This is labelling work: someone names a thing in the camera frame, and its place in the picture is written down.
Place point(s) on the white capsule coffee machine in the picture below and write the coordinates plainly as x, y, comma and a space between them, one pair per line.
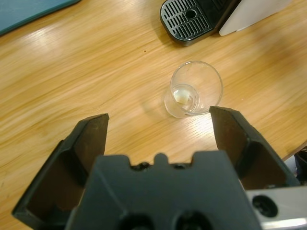
251, 14

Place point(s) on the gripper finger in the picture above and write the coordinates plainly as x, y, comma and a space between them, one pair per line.
254, 155
60, 179

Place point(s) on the clear glass cup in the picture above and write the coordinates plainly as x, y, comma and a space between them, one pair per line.
204, 79

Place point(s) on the coffee machine drip tray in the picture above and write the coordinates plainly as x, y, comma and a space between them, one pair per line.
187, 26

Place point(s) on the small white sticker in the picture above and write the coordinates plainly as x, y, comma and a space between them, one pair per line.
182, 98

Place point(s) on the teal plastic tray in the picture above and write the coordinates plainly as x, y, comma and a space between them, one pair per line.
28, 12

